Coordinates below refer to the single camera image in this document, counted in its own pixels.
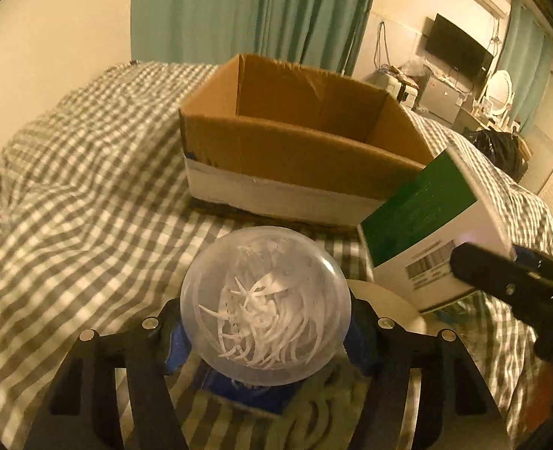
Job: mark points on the clear round cotton swab jar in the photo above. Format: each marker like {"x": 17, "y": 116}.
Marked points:
{"x": 265, "y": 306}

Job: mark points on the green curtain right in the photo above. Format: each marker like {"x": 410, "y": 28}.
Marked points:
{"x": 527, "y": 55}

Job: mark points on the white green medicine box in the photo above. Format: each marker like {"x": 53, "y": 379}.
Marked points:
{"x": 411, "y": 236}

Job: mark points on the green curtain centre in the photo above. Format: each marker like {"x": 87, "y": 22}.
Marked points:
{"x": 320, "y": 33}

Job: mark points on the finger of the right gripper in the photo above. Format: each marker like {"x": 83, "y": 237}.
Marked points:
{"x": 525, "y": 284}

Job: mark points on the beige tape roll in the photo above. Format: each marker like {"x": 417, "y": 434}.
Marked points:
{"x": 389, "y": 305}

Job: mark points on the blue white tissue pack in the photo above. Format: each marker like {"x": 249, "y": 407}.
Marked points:
{"x": 269, "y": 399}

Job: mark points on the small silver fridge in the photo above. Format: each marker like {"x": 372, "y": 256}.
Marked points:
{"x": 438, "y": 99}

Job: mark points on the oval white vanity mirror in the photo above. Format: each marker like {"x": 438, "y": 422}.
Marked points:
{"x": 498, "y": 94}

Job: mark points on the white suitcase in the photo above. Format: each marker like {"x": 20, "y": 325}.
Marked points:
{"x": 403, "y": 89}

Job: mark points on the grey checkered bed cover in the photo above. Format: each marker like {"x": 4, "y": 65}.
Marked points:
{"x": 97, "y": 229}

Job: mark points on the green curtain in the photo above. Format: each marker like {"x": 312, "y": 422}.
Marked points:
{"x": 527, "y": 55}
{"x": 320, "y": 33}

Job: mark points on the open cardboard box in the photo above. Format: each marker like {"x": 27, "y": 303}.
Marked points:
{"x": 289, "y": 141}

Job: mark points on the black bag on chair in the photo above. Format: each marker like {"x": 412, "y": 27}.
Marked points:
{"x": 502, "y": 150}

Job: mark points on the black wall television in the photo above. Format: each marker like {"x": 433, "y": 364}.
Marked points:
{"x": 459, "y": 50}

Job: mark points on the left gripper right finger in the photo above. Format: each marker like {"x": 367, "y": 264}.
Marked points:
{"x": 454, "y": 407}

